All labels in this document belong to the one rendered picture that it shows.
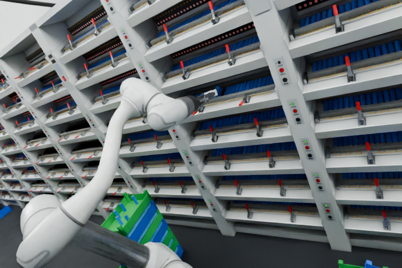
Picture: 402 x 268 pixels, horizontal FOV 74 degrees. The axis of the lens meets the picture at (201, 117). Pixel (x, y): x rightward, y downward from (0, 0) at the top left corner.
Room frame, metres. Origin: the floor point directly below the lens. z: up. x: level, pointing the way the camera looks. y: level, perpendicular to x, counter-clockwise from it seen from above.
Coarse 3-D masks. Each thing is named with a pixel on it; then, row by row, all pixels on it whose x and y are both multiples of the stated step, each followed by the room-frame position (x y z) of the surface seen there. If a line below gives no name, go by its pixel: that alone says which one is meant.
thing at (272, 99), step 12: (252, 72) 1.28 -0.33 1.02; (204, 84) 1.46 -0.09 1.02; (180, 96) 1.52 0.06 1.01; (252, 96) 1.17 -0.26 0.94; (264, 96) 1.12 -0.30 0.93; (276, 96) 1.07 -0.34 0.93; (216, 108) 1.27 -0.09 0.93; (228, 108) 1.21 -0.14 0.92; (240, 108) 1.18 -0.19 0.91; (252, 108) 1.15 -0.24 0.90; (192, 120) 1.38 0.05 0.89
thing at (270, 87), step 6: (246, 90) 1.20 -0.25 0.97; (252, 90) 1.17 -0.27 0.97; (258, 90) 1.15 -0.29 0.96; (264, 90) 1.14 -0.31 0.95; (222, 96) 1.28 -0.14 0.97; (228, 96) 1.25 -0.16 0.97; (234, 96) 1.23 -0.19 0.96; (240, 96) 1.22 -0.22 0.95; (204, 102) 1.34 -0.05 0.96; (210, 102) 1.32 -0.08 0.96; (216, 102) 1.29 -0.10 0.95; (222, 102) 1.27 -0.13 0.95
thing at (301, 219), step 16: (224, 208) 1.46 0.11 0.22; (240, 208) 1.41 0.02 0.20; (256, 208) 1.35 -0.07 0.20; (272, 208) 1.28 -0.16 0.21; (288, 208) 1.22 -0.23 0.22; (304, 208) 1.17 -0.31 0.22; (272, 224) 1.25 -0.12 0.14; (288, 224) 1.18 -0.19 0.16; (304, 224) 1.12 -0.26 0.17; (320, 224) 1.07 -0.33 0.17
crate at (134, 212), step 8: (144, 192) 1.49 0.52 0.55; (128, 200) 1.58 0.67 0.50; (144, 200) 1.45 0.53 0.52; (120, 208) 1.52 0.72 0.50; (128, 208) 1.52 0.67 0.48; (136, 208) 1.39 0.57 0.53; (144, 208) 1.43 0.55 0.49; (112, 216) 1.46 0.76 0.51; (120, 216) 1.47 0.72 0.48; (128, 216) 1.43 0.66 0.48; (136, 216) 1.36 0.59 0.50; (104, 224) 1.39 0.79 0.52; (112, 224) 1.42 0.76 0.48; (120, 224) 1.26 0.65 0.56; (128, 224) 1.29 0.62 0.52; (120, 232) 1.25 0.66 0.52; (128, 232) 1.27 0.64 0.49
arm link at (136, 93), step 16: (128, 80) 1.08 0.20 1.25; (128, 96) 1.02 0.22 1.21; (144, 96) 1.01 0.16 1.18; (128, 112) 1.01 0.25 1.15; (144, 112) 1.04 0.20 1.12; (112, 128) 0.96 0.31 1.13; (112, 144) 0.91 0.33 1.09; (112, 160) 0.87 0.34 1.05; (96, 176) 0.83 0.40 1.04; (112, 176) 0.84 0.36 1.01; (80, 192) 0.80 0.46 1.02; (96, 192) 0.79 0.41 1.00; (64, 208) 0.75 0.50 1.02; (80, 208) 0.75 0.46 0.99; (80, 224) 0.74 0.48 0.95
